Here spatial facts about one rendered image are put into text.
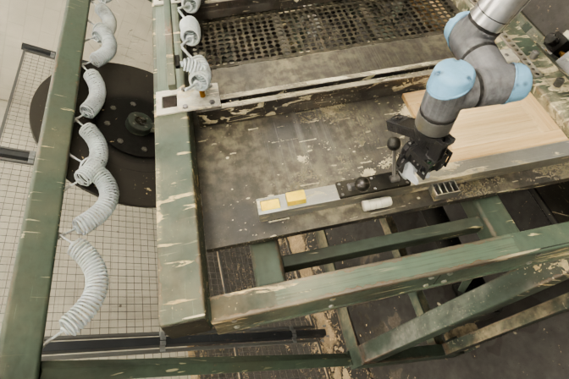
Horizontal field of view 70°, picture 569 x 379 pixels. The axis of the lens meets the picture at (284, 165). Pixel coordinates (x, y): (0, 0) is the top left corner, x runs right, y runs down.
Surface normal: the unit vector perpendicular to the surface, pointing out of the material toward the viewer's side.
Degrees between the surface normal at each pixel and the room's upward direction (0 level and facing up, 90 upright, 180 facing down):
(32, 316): 90
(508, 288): 0
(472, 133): 56
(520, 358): 0
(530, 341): 0
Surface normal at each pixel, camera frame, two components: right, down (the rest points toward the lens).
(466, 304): -0.83, -0.18
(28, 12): 0.25, 0.73
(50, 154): 0.52, -0.59
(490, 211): -0.03, -0.58
